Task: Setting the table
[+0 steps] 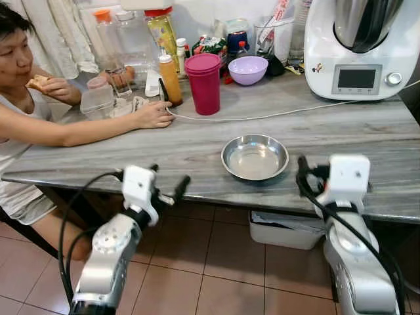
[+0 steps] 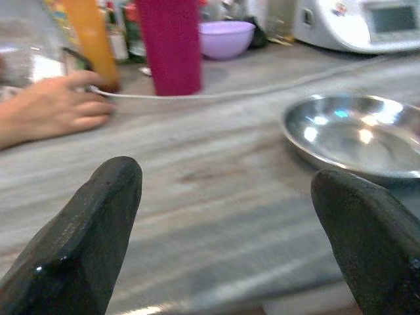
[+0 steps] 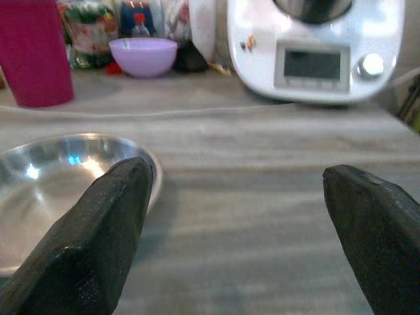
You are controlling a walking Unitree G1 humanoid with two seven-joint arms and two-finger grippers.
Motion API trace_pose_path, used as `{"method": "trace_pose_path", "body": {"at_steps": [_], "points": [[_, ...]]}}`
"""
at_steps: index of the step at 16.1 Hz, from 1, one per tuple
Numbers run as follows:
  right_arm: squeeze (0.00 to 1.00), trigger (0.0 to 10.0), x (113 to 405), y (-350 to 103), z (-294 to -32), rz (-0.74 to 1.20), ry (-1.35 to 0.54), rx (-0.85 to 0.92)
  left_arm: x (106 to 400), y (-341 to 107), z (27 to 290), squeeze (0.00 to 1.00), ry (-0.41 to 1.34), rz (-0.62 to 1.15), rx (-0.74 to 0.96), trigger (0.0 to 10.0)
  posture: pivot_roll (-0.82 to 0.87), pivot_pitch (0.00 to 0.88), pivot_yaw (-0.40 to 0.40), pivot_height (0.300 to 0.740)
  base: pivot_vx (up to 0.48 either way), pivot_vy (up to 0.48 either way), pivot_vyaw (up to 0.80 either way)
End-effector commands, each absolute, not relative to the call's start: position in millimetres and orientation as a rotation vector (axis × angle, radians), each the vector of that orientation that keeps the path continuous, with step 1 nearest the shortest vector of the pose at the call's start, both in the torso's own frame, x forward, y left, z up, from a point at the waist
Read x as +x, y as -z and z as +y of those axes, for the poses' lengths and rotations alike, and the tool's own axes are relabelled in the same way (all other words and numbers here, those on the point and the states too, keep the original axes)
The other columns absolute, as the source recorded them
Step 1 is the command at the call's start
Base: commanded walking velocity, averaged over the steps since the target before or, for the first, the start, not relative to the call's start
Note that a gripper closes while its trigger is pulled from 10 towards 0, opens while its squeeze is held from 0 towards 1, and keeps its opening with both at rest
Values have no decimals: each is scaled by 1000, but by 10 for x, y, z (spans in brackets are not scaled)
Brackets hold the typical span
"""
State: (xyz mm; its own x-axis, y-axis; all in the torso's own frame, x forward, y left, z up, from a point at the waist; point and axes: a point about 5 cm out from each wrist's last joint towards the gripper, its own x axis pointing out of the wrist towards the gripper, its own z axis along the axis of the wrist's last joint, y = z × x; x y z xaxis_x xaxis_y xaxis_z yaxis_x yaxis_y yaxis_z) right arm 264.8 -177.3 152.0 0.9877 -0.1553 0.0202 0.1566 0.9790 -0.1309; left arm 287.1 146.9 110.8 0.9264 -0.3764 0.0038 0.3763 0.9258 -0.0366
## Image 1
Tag piece of toasted bread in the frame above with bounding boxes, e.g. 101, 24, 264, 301
26, 75, 52, 93

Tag person's right hand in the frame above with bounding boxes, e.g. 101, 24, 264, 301
131, 100, 176, 130

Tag person's left hand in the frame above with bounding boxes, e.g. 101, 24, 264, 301
41, 77, 83, 106

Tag shallow stainless steel bowl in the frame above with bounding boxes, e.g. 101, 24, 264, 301
221, 135, 289, 182

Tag crumpled white cloth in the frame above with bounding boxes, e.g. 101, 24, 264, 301
112, 95, 148, 119

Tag black smartphone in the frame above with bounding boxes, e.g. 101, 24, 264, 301
158, 79, 170, 104

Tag small white box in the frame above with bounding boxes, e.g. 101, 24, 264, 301
145, 69, 162, 98

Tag orange sauce bottle white cap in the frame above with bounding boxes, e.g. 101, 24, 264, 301
158, 54, 183, 107

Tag clear container with pink lid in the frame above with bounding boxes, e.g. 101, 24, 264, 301
80, 77, 117, 120

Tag clear drinking glass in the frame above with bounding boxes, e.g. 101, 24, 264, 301
105, 66, 134, 99

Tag magenta plastic cup with lid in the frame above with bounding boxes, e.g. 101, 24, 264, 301
184, 53, 222, 116

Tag small black object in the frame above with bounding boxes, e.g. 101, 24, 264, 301
266, 56, 286, 76

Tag lilac plastic bowl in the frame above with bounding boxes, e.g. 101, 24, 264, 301
228, 56, 269, 86

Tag white kitchen cooking machine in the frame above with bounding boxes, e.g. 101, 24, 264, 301
304, 0, 420, 101

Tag small white bottle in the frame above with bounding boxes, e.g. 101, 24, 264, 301
175, 38, 191, 66

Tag clear plastic jug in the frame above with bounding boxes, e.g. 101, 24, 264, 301
117, 10, 157, 73

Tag clear utensil holder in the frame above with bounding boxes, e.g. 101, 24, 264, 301
254, 16, 294, 58

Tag green snack packet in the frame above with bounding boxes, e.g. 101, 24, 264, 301
192, 36, 228, 63

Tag yellow oil bottle red cap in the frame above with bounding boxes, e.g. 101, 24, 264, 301
144, 7, 179, 63

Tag tall clear bottle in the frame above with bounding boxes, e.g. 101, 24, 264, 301
287, 0, 312, 65

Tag clear bottle with orange cap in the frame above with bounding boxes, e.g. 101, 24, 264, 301
93, 8, 125, 73

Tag clear jar with blue label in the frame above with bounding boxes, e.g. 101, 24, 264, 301
225, 20, 253, 56

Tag white hanging towel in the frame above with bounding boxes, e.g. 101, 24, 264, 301
23, 0, 79, 79
49, 0, 100, 74

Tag red and white packet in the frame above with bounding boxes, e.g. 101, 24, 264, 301
271, 0, 291, 30

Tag person in white top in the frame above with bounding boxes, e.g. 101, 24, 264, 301
0, 3, 93, 262

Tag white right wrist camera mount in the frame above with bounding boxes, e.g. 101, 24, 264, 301
326, 155, 371, 205

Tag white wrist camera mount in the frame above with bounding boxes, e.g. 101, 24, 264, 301
326, 155, 371, 205
122, 165, 159, 209

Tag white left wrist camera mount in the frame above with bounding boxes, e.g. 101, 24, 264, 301
122, 165, 159, 209

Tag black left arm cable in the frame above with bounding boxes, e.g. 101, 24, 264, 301
58, 171, 125, 306

